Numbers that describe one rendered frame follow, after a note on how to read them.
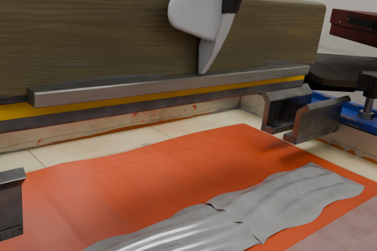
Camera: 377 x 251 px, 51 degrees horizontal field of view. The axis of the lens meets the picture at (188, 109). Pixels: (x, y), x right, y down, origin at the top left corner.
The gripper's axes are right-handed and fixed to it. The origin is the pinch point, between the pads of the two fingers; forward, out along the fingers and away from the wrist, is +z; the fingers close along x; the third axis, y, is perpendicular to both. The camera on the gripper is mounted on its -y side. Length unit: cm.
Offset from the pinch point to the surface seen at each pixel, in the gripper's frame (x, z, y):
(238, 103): -15.1, 12.5, -25.4
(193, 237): 7.0, 13.2, 4.1
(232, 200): 5.1, 12.9, -2.4
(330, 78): -23, 14, -69
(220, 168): -1.0, 13.5, -7.0
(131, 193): -1.5, 13.6, 4.3
